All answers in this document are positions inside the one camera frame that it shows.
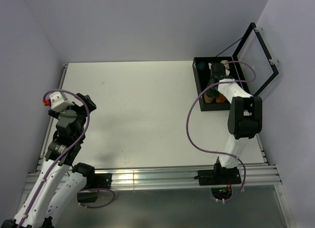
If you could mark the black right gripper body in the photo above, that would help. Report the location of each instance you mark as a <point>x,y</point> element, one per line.
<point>211,91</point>

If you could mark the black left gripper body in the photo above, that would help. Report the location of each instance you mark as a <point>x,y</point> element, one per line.
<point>82,114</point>

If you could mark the mustard yellow striped-cuff sock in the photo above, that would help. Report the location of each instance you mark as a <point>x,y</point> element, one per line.
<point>221,99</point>

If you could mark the tan ribbed sock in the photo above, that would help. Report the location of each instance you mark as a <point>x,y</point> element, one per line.
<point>208,99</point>

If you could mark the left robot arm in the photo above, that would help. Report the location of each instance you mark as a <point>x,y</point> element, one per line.
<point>60,155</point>

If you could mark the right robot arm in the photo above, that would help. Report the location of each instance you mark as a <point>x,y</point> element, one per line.
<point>245,114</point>

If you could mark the beige rolled sock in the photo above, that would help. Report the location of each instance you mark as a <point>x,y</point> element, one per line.
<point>225,63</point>

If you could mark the black storage box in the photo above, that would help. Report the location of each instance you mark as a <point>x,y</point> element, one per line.
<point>202,75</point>

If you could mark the teal rolled sock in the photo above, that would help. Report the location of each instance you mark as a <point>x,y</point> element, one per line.
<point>201,65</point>

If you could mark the glass box lid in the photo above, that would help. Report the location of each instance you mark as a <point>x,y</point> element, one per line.
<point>252,50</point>

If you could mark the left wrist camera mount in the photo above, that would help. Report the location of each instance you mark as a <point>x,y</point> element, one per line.
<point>57,101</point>

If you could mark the aluminium table edge rail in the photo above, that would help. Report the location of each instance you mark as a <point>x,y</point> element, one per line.
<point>51,127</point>

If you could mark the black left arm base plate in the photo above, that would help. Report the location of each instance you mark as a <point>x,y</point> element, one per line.
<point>99,180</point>

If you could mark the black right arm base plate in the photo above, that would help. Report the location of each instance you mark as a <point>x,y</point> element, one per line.
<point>215,177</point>

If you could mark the aluminium front frame rails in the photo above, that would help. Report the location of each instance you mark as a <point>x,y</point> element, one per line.
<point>164,178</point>

